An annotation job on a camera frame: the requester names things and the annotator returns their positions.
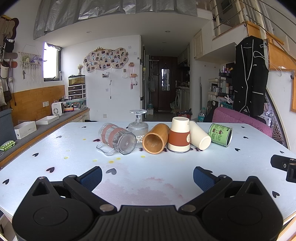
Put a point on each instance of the perforated metal panel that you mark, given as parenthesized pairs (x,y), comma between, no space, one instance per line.
(274,118)

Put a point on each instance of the white air purifier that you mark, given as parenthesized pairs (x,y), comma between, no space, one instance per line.
(56,109)

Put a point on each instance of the purple chair back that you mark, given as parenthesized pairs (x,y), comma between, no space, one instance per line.
(240,120)

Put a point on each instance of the dark grey storage box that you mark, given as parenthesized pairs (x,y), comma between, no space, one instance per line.
(6,127)

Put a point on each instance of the plastic water bottle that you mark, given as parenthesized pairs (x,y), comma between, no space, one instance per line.
(202,115)

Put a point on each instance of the white tote bag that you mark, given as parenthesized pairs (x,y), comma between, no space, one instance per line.
(151,84)

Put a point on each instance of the white cup with brown sleeve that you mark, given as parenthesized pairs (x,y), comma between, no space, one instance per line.
(179,139)

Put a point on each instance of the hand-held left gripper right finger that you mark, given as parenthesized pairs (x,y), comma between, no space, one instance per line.
(203,179)

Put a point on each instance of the green packet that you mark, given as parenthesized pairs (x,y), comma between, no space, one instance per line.
(7,146)

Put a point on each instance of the silver foil curtain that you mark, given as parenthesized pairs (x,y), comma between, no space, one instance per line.
(104,14)

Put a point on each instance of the tall white cardboard box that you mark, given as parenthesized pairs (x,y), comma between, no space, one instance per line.
(24,129)

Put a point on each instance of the white macrame wall hanging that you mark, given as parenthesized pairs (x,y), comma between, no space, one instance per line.
(30,62)

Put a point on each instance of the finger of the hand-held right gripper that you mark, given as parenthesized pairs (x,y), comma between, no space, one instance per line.
(281,163)

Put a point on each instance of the wooden cup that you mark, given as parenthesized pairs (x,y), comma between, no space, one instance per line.
(159,133)

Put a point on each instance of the black instrument bag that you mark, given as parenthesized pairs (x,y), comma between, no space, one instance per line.
(209,113)

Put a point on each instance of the cloud-shaped photo board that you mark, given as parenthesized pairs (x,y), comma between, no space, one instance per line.
(105,59)

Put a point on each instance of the green printed tin cup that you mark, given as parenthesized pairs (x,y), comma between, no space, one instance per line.
(218,134)

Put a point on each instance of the dark wooden door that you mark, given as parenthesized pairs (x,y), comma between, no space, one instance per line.
(165,92)

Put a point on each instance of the plain cream cup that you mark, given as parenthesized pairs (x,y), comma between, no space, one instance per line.
(200,136)

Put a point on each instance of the glass mug with brown bands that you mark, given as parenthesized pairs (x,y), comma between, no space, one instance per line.
(118,139)

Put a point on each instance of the window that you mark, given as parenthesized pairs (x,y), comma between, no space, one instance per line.
(50,61)

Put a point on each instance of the flat white box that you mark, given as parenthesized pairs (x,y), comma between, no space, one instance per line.
(47,120)

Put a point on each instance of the glass fish tank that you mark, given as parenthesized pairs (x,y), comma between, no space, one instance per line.
(77,80)

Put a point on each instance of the washing machine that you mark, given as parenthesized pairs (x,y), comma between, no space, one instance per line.
(178,99)

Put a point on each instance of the small drawer unit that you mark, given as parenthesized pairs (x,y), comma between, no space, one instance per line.
(77,92)

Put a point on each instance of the ribbed glass goblet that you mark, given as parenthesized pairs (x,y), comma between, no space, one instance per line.
(138,129)

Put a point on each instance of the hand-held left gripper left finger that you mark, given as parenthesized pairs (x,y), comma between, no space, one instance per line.
(92,178)

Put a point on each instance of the staircase railing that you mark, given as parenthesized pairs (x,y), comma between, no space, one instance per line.
(252,16)

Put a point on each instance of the black jacket with white trim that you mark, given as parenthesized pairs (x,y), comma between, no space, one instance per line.
(251,76)

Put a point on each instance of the black metal shelf rack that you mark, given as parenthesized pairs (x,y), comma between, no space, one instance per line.
(225,89)

